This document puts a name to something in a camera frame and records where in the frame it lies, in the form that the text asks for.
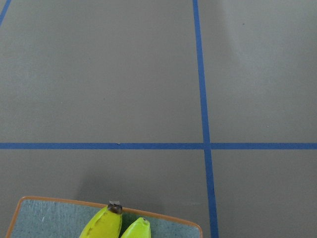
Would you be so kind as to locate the yellow banana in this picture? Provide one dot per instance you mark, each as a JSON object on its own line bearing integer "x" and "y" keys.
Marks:
{"x": 106, "y": 223}
{"x": 140, "y": 228}

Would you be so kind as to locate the grey square plate orange rim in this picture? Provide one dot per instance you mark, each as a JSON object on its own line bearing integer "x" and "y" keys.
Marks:
{"x": 44, "y": 217}

